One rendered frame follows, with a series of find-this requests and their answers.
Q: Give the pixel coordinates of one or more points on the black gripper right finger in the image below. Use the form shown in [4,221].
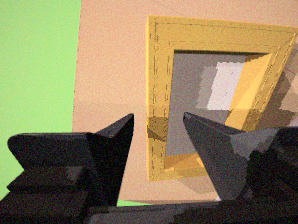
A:
[234,158]

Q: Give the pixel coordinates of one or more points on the brown flat board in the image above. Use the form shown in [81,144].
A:
[110,80]

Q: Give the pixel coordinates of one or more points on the gold rectangular picture frame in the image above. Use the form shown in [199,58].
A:
[222,70]

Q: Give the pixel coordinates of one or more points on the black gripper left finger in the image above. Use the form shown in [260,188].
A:
[103,153]

